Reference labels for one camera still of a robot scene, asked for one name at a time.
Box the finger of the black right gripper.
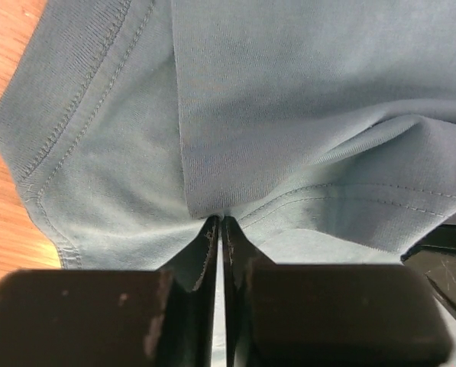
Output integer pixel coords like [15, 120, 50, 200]
[401, 225, 456, 319]

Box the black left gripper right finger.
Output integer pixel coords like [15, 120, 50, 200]
[221, 216, 275, 366]

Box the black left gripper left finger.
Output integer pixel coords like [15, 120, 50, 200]
[160, 216, 218, 366]

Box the blue grey t shirt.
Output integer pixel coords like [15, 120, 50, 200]
[0, 0, 456, 367]

